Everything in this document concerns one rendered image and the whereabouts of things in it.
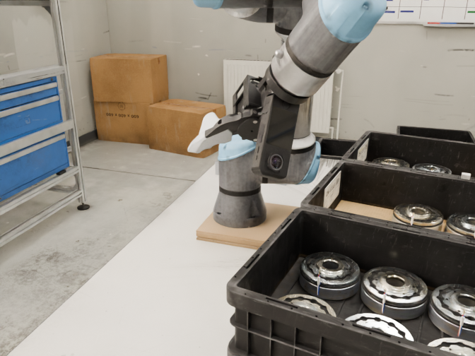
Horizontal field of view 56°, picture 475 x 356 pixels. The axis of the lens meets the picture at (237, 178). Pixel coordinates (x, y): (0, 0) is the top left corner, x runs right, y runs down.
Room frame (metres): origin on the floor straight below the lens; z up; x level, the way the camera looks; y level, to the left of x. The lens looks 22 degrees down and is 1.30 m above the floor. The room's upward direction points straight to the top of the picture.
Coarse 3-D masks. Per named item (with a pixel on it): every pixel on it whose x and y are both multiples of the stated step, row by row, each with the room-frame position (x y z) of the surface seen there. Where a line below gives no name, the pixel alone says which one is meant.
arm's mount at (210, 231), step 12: (276, 204) 1.22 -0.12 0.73; (276, 216) 1.13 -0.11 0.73; (204, 228) 1.06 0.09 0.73; (216, 228) 1.06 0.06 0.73; (228, 228) 1.06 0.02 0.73; (240, 228) 1.06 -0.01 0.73; (252, 228) 1.06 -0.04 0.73; (264, 228) 1.06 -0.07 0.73; (276, 228) 1.06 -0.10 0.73; (204, 240) 1.04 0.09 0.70; (216, 240) 1.03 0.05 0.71; (228, 240) 1.02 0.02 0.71; (240, 240) 1.01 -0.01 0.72; (252, 240) 1.00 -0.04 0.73; (264, 240) 0.99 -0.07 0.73
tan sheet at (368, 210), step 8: (336, 208) 0.97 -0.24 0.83; (344, 208) 0.97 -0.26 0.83; (352, 208) 0.97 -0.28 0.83; (360, 208) 0.97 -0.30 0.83; (368, 208) 0.97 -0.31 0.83; (376, 208) 0.97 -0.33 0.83; (384, 208) 0.97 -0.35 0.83; (368, 216) 0.93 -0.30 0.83; (376, 216) 0.93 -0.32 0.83; (384, 216) 0.93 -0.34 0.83
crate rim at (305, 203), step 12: (336, 168) 0.98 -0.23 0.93; (372, 168) 0.99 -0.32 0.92; (384, 168) 0.98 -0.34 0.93; (396, 168) 0.98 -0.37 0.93; (324, 180) 0.91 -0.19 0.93; (456, 180) 0.91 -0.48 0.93; (468, 180) 0.91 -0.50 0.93; (312, 192) 0.84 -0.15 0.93; (300, 204) 0.79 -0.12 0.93; (360, 216) 0.73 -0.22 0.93; (408, 228) 0.69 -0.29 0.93; (420, 228) 0.69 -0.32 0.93; (468, 240) 0.64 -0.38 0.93
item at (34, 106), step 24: (0, 96) 2.22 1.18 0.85; (24, 96) 2.38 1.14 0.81; (48, 96) 2.56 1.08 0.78; (0, 120) 2.21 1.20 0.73; (24, 120) 2.36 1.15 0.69; (48, 120) 2.53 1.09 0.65; (0, 144) 2.18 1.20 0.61; (48, 144) 2.48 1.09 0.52; (0, 168) 2.15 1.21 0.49; (24, 168) 2.29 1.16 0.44; (48, 168) 2.46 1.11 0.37; (0, 192) 2.12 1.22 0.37
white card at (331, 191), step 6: (336, 180) 0.97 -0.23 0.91; (330, 186) 0.92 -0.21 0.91; (336, 186) 0.97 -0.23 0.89; (324, 192) 0.88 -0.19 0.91; (330, 192) 0.92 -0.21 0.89; (336, 192) 0.97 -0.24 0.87; (324, 198) 0.88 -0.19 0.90; (330, 198) 0.93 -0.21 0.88; (324, 204) 0.89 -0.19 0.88; (330, 204) 0.93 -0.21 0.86
